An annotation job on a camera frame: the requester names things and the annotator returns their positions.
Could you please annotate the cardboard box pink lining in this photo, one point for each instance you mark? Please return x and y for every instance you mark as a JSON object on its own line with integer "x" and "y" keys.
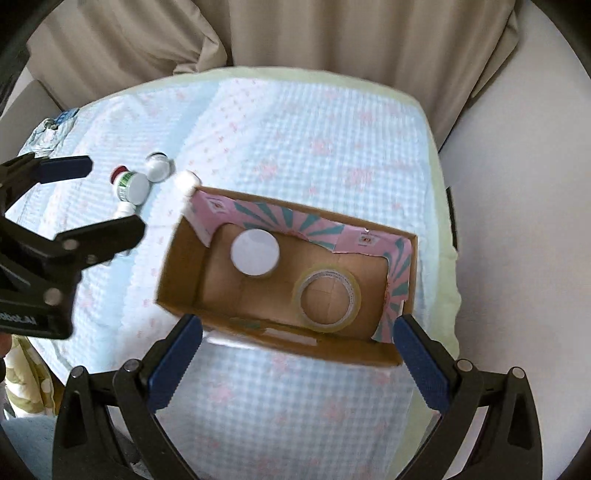
{"x": 198, "y": 276}

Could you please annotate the beige curtain panel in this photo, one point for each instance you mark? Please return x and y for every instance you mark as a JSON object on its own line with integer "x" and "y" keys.
{"x": 442, "y": 53}
{"x": 86, "y": 50}

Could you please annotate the black cap small white bottle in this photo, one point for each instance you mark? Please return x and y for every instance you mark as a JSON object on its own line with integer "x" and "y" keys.
{"x": 157, "y": 167}

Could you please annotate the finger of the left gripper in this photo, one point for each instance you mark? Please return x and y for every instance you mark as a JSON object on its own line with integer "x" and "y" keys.
{"x": 21, "y": 174}
{"x": 94, "y": 244}

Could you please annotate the white lid round jar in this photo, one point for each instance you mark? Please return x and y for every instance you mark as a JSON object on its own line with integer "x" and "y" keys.
{"x": 255, "y": 253}

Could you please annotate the clear tape roll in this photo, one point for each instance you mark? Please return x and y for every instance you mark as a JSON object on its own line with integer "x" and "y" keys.
{"x": 326, "y": 299}

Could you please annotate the green label white bottle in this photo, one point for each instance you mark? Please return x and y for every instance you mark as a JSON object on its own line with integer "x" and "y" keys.
{"x": 132, "y": 187}

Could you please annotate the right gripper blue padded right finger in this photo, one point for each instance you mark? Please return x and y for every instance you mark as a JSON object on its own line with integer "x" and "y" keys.
{"x": 454, "y": 393}

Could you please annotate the beige curtain right panel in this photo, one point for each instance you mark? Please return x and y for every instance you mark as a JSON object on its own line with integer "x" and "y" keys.
{"x": 442, "y": 53}

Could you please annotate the tall white pill bottle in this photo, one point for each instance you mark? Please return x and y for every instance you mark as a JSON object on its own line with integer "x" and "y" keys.
{"x": 124, "y": 209}

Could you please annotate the red lid jar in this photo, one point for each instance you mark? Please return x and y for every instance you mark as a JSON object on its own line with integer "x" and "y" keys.
{"x": 121, "y": 169}

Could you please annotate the beige curtain left panel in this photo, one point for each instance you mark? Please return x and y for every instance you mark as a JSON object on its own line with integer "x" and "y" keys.
{"x": 86, "y": 50}

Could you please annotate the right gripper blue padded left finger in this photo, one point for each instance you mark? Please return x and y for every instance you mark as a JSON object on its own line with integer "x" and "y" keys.
{"x": 143, "y": 387}

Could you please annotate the blue card packet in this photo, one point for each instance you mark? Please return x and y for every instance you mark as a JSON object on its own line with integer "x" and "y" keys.
{"x": 66, "y": 117}

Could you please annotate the small white eraser case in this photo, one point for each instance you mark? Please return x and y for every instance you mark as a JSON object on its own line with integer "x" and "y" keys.
{"x": 187, "y": 180}

